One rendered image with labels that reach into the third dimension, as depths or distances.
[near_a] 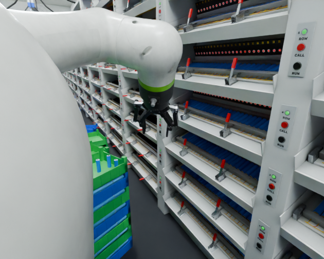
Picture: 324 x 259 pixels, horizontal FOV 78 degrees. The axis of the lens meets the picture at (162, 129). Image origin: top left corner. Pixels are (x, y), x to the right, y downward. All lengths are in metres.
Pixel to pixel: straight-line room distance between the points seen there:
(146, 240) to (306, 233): 0.85
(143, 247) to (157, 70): 1.06
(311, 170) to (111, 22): 0.61
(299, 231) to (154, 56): 0.64
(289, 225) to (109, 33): 0.72
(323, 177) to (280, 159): 0.10
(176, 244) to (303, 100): 1.00
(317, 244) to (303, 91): 0.42
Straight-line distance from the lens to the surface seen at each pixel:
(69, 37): 0.34
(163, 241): 1.32
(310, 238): 0.77
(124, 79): 1.75
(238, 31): 0.75
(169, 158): 1.25
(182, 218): 1.29
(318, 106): 0.61
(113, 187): 0.98
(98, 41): 0.40
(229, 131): 0.82
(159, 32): 0.42
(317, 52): 0.61
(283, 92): 0.64
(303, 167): 0.68
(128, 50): 0.43
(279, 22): 0.67
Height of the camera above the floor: 0.99
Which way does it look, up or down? 19 degrees down
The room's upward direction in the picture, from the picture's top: straight up
